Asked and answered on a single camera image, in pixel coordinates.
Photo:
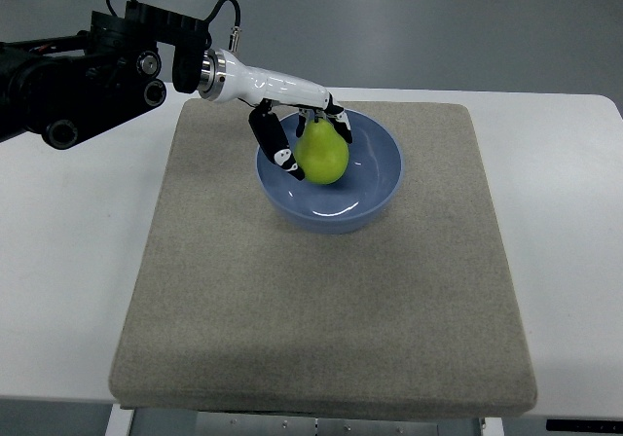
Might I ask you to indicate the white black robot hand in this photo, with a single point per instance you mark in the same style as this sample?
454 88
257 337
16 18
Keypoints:
224 78

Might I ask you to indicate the green pear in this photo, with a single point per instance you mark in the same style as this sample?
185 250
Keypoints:
322 153

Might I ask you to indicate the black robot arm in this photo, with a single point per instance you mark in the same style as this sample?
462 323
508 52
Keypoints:
73 88

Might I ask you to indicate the blue bowl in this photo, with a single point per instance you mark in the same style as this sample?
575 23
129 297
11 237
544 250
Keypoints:
373 176

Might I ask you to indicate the grey felt mat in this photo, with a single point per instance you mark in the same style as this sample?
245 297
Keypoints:
237 310

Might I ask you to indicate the metal table frame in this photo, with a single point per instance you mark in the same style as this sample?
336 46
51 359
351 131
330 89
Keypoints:
129 422

